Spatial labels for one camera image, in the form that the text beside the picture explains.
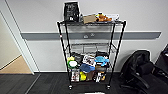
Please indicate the glossy black bag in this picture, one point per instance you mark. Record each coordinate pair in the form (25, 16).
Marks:
(77, 57)

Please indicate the white printed magazine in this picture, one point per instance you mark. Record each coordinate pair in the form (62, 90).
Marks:
(88, 60)

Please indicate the plain black bag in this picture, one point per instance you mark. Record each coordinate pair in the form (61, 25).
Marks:
(102, 53)

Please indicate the green and white bowl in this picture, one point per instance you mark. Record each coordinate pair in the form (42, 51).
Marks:
(71, 63)

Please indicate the dark blue cap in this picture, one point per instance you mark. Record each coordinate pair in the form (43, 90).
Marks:
(87, 68)

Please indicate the light blue plush toy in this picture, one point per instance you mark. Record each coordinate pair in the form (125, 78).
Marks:
(101, 60)

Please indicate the brown cardboard box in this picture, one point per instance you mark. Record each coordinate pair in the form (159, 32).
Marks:
(89, 19)

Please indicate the small brown box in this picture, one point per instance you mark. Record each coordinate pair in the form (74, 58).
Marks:
(90, 75)

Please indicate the box with face picture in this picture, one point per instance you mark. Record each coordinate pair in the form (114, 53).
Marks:
(75, 76)

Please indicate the black and white package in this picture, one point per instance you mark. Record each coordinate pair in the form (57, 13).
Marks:
(100, 76)

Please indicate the orange plush toy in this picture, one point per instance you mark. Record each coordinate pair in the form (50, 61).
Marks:
(103, 17)

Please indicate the black bag with white print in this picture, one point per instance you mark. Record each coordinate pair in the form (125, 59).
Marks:
(71, 11)

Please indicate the flat white box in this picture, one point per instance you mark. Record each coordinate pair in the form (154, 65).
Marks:
(115, 16)

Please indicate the black office chair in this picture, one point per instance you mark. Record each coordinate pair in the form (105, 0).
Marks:
(140, 68)

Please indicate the round grey wall socket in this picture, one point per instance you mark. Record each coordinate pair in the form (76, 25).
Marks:
(85, 36)

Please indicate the square grey wall outlet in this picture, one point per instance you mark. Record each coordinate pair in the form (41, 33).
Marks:
(92, 34)

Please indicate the white door frame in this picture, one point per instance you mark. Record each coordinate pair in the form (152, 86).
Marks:
(20, 43)

